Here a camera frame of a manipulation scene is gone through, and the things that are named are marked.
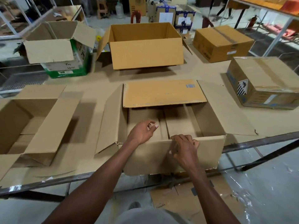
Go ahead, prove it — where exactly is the person's right hand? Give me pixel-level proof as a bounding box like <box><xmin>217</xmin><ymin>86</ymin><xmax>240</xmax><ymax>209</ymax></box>
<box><xmin>168</xmin><ymin>134</ymin><xmax>201</xmax><ymax>172</ymax></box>

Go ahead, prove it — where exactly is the person's left hand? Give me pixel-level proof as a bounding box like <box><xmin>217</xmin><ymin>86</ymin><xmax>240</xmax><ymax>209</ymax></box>
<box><xmin>127</xmin><ymin>120</ymin><xmax>159</xmax><ymax>146</ymax></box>

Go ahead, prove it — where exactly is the blue logo yellow cardboard box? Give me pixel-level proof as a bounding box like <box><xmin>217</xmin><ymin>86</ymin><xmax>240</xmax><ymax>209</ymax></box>
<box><xmin>94</xmin><ymin>79</ymin><xmax>259</xmax><ymax>176</ymax></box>

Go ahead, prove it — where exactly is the large yellow cardboard box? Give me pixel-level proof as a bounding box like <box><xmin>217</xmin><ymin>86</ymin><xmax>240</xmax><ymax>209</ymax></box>
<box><xmin>96</xmin><ymin>22</ymin><xmax>193</xmax><ymax>71</ymax></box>

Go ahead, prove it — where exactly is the small pale cardboard box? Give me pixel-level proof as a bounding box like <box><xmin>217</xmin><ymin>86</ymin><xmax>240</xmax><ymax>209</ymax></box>
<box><xmin>0</xmin><ymin>85</ymin><xmax>80</xmax><ymax>182</ymax></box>

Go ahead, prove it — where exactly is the taped box with hazard label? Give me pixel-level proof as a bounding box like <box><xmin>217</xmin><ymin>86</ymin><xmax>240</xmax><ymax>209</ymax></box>
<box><xmin>226</xmin><ymin>56</ymin><xmax>299</xmax><ymax>110</ymax></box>

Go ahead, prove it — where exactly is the yellow-brown box with printed tape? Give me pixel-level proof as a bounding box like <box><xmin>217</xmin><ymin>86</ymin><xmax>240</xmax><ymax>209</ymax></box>
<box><xmin>192</xmin><ymin>25</ymin><xmax>255</xmax><ymax>63</ymax></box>

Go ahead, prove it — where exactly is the green white CM-1 box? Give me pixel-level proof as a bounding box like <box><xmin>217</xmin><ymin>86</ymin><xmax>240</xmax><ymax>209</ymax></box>
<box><xmin>23</xmin><ymin>20</ymin><xmax>97</xmax><ymax>79</ymax></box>

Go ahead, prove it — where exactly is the person's left forearm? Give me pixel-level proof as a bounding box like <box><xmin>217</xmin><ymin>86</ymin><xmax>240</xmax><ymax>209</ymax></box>
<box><xmin>42</xmin><ymin>137</ymin><xmax>140</xmax><ymax>224</ymax></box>

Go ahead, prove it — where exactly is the person's right forearm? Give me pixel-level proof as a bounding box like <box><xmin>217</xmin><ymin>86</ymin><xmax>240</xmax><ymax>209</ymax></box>
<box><xmin>184</xmin><ymin>165</ymin><xmax>241</xmax><ymax>224</ymax></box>

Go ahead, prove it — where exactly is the light grey shirt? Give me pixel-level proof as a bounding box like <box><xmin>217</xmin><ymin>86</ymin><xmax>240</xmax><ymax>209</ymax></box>
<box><xmin>114</xmin><ymin>206</ymin><xmax>192</xmax><ymax>224</ymax></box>

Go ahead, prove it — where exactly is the pile of blue taped parcels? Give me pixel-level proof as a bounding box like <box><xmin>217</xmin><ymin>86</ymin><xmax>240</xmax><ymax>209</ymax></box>
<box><xmin>147</xmin><ymin>0</ymin><xmax>197</xmax><ymax>33</ymax></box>

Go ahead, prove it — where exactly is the white plastic jug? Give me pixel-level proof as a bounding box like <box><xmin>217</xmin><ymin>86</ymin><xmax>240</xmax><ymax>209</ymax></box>
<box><xmin>116</xmin><ymin>0</ymin><xmax>125</xmax><ymax>19</ymax></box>

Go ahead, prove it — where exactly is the upright brown box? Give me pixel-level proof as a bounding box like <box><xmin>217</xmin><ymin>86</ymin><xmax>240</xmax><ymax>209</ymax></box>
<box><xmin>129</xmin><ymin>0</ymin><xmax>147</xmax><ymax>16</ymax></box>

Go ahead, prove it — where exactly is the wooden stool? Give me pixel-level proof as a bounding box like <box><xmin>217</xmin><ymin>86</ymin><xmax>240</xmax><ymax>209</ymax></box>
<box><xmin>97</xmin><ymin>0</ymin><xmax>110</xmax><ymax>19</ymax></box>

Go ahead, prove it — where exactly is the wooden desk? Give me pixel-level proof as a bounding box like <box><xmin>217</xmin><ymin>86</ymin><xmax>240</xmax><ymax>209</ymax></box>
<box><xmin>21</xmin><ymin>5</ymin><xmax>88</xmax><ymax>40</ymax></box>

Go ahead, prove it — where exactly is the red fire extinguisher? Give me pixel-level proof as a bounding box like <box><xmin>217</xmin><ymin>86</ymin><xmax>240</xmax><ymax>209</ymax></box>
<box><xmin>247</xmin><ymin>15</ymin><xmax>259</xmax><ymax>28</ymax></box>

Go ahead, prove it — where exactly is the orange top metal shelf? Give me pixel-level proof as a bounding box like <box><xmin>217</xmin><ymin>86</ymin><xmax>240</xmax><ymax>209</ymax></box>
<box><xmin>219</xmin><ymin>0</ymin><xmax>299</xmax><ymax>56</ymax></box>

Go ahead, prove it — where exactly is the red cube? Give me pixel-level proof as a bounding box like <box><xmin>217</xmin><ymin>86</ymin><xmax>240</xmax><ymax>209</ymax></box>
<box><xmin>280</xmin><ymin>0</ymin><xmax>299</xmax><ymax>14</ymax></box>

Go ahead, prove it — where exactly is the white wire mesh rack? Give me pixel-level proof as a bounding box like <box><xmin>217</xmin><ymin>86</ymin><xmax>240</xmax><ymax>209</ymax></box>
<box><xmin>0</xmin><ymin>72</ymin><xmax>48</xmax><ymax>94</ymax></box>

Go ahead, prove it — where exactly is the white wire frame rack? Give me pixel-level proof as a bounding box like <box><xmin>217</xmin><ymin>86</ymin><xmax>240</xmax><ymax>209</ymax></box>
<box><xmin>250</xmin><ymin>23</ymin><xmax>299</xmax><ymax>58</ymax></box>

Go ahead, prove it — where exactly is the white metal shelf frame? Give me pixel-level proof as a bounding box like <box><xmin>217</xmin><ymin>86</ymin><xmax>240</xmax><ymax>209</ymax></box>
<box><xmin>0</xmin><ymin>0</ymin><xmax>58</xmax><ymax>40</ymax></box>

